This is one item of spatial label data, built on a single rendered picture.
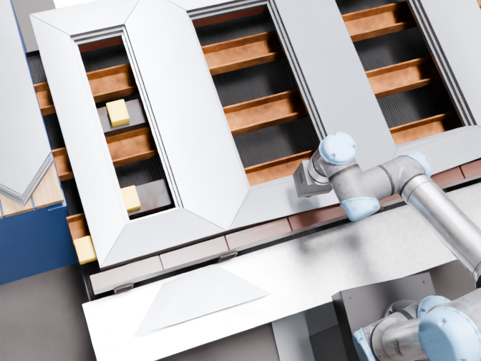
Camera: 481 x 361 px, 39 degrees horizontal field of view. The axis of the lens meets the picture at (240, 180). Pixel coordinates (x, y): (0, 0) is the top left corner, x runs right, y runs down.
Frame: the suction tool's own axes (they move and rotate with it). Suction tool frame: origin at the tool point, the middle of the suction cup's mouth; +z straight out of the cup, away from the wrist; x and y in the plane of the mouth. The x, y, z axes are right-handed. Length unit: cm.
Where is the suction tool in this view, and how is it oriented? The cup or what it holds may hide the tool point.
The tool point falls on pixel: (306, 189)
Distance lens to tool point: 177.8
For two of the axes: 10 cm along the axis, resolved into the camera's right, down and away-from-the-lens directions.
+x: 2.0, 9.4, -2.9
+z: -1.4, 3.2, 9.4
